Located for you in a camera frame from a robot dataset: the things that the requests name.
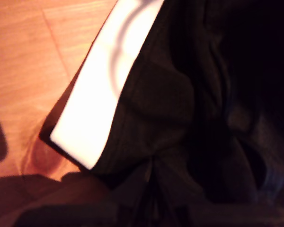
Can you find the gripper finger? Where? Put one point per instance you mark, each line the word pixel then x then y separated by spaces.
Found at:
pixel 168 205
pixel 137 196

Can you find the black shorts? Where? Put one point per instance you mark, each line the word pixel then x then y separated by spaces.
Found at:
pixel 180 106

